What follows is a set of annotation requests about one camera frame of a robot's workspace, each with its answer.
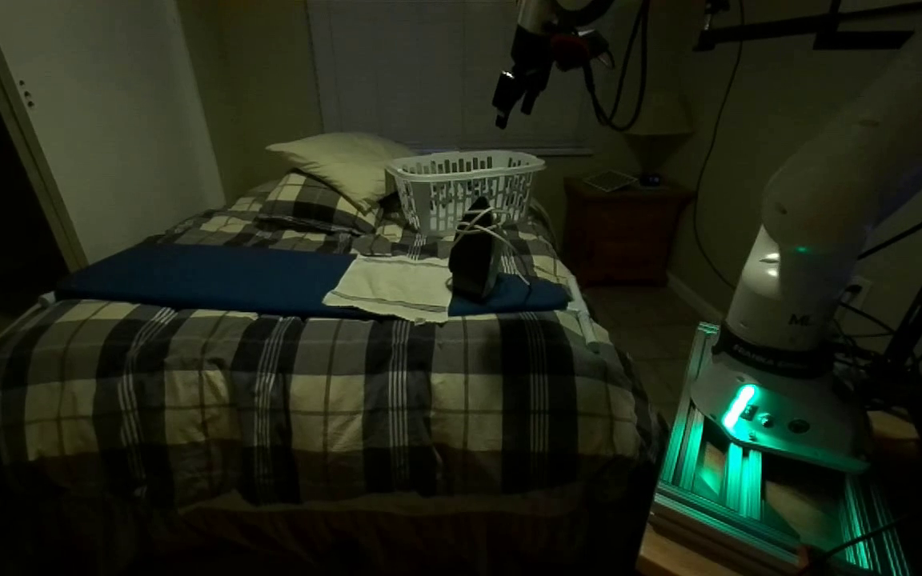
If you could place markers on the white striped towel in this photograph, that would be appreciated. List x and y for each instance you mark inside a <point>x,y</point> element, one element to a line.
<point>399,289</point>

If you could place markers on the blue ironing mat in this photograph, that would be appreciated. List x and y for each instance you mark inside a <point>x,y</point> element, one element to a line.
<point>207,275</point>

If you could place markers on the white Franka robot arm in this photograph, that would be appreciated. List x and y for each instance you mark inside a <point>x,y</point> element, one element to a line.
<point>835,193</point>

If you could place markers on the brown wooden nightstand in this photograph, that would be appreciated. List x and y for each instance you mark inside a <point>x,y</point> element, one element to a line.
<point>627,235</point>

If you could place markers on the large white door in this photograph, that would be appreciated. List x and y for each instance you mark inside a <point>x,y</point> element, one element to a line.
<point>110,130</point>

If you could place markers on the cream pillow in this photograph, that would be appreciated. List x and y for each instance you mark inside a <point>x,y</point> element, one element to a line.
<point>344,165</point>

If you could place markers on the black overhead mounting bar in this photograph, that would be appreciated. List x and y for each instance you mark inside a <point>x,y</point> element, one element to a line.
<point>801,26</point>

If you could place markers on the grey clothes iron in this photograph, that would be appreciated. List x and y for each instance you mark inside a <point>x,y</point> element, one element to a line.
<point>477,268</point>

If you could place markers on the dark bed skirt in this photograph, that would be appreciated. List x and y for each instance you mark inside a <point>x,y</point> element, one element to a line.
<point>271,532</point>

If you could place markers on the table lamp with shade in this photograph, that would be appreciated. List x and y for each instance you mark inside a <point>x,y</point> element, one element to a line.
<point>658,130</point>

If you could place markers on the white plastic laundry basket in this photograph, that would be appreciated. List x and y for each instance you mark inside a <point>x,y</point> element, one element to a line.
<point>466,188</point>

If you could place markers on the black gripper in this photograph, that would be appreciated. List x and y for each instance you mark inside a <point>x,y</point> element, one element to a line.
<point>534,52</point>

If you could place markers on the plaid pillow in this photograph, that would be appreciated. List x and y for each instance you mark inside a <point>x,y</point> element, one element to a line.
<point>303,202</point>

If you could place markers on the plaid bed comforter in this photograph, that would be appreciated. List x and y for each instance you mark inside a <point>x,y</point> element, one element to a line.
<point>303,371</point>

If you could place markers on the green lit robot stand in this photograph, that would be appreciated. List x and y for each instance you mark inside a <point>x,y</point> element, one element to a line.
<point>738,481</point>

